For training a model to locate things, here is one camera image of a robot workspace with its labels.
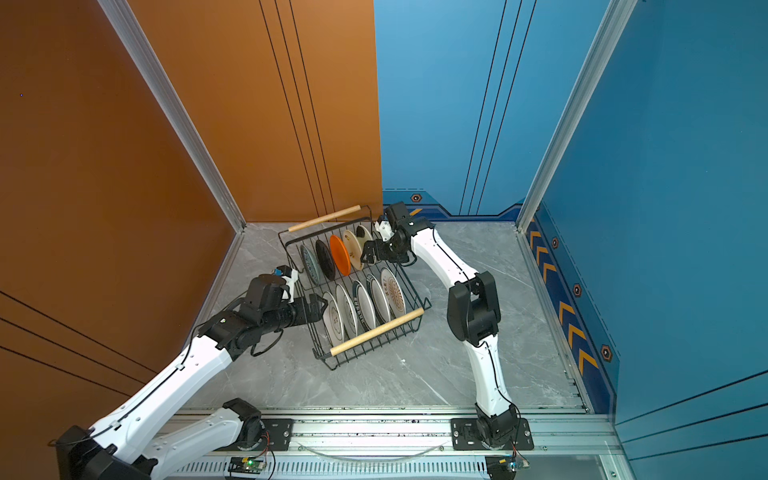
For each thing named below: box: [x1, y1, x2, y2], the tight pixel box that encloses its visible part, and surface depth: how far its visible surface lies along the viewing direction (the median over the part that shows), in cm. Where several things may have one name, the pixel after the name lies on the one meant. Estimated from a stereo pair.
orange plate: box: [330, 234, 351, 276], surface depth 106 cm
